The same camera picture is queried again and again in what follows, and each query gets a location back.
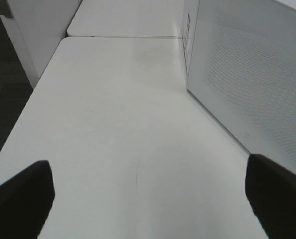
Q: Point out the white neighbouring table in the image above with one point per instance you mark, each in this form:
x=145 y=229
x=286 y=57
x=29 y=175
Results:
x=128 y=19

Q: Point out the white microwave door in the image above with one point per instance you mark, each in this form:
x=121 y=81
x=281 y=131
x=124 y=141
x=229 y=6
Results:
x=243 y=70

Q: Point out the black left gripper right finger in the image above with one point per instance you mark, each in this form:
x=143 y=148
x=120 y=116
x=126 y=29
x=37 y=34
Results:
x=271 y=192

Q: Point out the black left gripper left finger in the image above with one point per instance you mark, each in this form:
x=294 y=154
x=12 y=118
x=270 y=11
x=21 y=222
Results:
x=25 y=201

